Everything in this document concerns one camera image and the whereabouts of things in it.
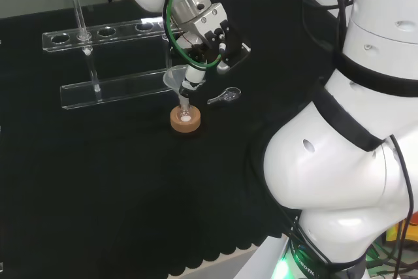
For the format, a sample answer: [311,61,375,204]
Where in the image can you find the clear glass weighing funnel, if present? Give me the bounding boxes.
[207,86,243,106]

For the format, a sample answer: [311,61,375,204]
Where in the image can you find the clear test tube rack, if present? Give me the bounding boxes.
[42,0,185,111]

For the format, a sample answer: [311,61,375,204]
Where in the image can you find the green cable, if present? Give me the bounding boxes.
[162,0,227,71]

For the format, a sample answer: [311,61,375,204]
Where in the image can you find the clear round-bottom flask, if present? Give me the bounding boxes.
[176,94,194,125]

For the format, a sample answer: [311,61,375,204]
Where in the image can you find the black bench cloth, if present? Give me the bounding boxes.
[0,0,349,279]

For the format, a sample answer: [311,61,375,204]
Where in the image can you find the black cable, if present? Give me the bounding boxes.
[280,0,359,59]
[388,134,418,279]

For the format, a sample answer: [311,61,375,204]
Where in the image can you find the clear plastic funnel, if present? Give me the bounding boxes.
[163,66,191,107]

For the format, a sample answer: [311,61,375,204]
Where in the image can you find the cork ring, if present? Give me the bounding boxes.
[170,104,201,134]

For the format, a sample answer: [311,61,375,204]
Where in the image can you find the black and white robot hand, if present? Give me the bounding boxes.
[169,1,252,97]

